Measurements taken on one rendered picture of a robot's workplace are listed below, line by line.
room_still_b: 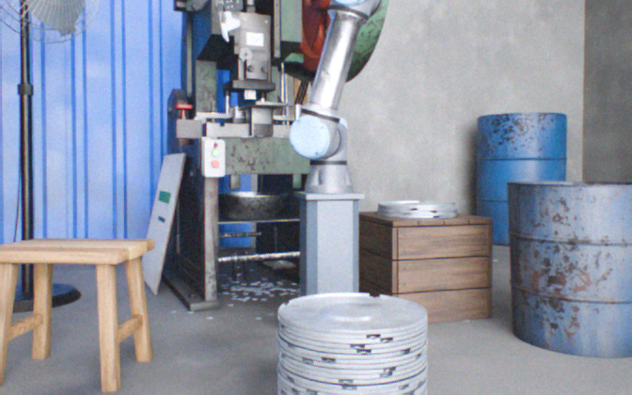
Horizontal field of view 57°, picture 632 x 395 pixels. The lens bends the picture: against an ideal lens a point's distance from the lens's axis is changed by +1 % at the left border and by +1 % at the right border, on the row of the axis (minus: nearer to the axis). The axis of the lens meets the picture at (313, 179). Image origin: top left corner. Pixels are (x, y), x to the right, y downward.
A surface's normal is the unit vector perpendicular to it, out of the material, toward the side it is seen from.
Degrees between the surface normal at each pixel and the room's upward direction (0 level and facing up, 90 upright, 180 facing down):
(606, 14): 90
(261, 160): 90
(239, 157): 90
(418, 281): 90
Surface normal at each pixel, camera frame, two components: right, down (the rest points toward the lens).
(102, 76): 0.40, 0.02
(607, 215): -0.12, 0.06
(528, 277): -0.93, 0.04
